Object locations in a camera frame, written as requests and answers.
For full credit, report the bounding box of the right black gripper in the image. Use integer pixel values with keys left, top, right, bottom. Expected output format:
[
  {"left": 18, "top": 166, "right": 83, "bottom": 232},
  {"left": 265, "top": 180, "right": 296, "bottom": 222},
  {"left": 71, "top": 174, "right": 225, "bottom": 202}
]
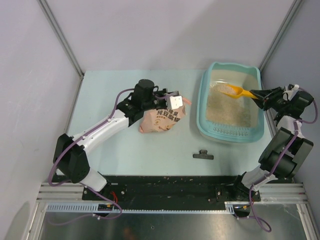
[{"left": 249, "top": 86, "right": 290, "bottom": 112}]

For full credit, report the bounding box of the pink cat litter bag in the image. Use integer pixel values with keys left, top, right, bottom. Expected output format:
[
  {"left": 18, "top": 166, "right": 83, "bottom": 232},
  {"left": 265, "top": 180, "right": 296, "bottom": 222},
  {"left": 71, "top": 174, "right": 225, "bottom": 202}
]
[{"left": 139, "top": 97, "right": 192, "bottom": 134}]

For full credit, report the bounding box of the yellow plastic litter scoop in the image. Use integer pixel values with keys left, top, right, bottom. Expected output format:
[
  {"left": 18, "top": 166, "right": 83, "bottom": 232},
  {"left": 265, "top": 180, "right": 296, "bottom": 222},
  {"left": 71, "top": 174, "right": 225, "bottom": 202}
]
[{"left": 219, "top": 84, "right": 258, "bottom": 99}]

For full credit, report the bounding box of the black bag clip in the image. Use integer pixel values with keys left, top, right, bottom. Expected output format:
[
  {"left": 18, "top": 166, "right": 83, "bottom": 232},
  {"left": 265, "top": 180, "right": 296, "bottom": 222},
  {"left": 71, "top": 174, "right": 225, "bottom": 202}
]
[{"left": 192, "top": 149, "right": 214, "bottom": 160}]

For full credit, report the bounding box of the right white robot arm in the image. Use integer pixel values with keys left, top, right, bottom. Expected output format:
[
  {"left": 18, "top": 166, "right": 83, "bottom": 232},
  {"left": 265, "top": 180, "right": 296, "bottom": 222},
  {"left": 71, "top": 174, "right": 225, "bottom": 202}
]
[{"left": 230, "top": 84, "right": 316, "bottom": 201}]

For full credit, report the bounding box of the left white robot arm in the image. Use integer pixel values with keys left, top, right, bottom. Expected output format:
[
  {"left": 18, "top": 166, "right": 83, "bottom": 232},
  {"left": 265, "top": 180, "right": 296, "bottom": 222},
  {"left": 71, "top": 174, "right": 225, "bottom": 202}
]
[{"left": 48, "top": 79, "right": 178, "bottom": 200}]

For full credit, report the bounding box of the teal plastic litter box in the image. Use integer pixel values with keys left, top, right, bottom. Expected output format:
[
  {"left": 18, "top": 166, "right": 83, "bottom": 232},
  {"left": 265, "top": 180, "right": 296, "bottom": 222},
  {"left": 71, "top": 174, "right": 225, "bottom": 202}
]
[{"left": 196, "top": 62, "right": 265, "bottom": 144}]

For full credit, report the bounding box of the clean litter in box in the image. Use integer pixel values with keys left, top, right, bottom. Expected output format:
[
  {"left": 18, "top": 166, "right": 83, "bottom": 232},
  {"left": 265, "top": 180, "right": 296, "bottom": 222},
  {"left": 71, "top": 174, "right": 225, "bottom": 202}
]
[{"left": 205, "top": 83, "right": 251, "bottom": 127}]

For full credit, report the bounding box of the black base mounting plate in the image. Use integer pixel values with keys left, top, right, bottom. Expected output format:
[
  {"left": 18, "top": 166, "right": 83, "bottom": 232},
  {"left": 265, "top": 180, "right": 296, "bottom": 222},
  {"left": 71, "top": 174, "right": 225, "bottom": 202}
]
[{"left": 51, "top": 174, "right": 262, "bottom": 202}]

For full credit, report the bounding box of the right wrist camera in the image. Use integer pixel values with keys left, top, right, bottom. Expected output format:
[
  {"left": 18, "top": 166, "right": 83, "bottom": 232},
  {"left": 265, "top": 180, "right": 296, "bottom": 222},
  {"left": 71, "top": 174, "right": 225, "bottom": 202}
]
[{"left": 283, "top": 84, "right": 300, "bottom": 99}]

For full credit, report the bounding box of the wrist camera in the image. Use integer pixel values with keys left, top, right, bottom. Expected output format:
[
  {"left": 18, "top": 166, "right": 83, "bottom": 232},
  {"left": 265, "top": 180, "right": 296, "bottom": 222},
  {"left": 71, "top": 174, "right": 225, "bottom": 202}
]
[
  {"left": 167, "top": 92, "right": 183, "bottom": 110},
  {"left": 283, "top": 84, "right": 300, "bottom": 99}
]

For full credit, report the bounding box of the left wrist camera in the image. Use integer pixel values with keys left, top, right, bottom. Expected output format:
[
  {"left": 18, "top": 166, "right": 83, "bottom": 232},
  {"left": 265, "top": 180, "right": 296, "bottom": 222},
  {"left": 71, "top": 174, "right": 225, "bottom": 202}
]
[{"left": 167, "top": 92, "right": 183, "bottom": 110}]

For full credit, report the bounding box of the grey slotted cable duct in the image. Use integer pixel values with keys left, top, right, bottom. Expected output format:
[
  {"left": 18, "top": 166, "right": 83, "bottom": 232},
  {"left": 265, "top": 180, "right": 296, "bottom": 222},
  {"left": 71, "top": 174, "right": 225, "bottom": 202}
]
[{"left": 46, "top": 202, "right": 235, "bottom": 214}]

